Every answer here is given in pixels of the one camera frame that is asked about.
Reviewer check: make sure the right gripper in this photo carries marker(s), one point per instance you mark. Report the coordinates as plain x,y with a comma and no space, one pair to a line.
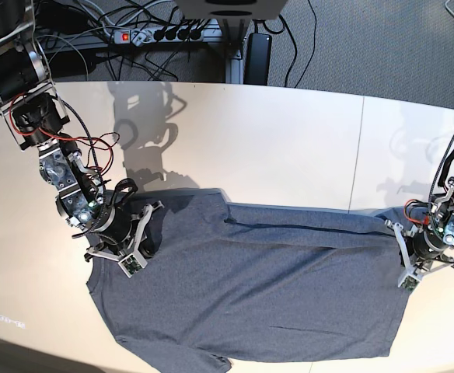
120,232

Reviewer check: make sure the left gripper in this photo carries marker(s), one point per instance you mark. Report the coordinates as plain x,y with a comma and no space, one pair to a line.
418,253

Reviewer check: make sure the blue grey T-shirt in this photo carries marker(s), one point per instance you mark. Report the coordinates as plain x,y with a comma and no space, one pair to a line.
254,283

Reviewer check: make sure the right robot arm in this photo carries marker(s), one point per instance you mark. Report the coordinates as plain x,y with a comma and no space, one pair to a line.
35,115

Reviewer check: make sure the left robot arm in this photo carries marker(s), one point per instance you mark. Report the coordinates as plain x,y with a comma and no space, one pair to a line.
436,214

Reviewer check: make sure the white power strip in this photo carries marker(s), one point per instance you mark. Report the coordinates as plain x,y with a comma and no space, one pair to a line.
140,37

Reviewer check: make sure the black power adapter brick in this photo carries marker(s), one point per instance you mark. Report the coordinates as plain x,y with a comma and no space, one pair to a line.
258,57

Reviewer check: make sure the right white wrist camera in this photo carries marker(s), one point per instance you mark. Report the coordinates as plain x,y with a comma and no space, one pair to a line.
132,263

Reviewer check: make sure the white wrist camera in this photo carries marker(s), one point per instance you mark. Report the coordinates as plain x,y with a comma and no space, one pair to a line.
132,263
408,282

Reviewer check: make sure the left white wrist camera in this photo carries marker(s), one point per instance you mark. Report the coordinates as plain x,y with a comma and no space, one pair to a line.
408,282

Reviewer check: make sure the aluminium frame post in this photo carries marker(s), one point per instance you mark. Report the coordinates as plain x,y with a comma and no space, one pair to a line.
233,36

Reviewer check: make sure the black camera mount housing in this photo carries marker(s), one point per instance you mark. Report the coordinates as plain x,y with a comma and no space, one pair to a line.
220,9

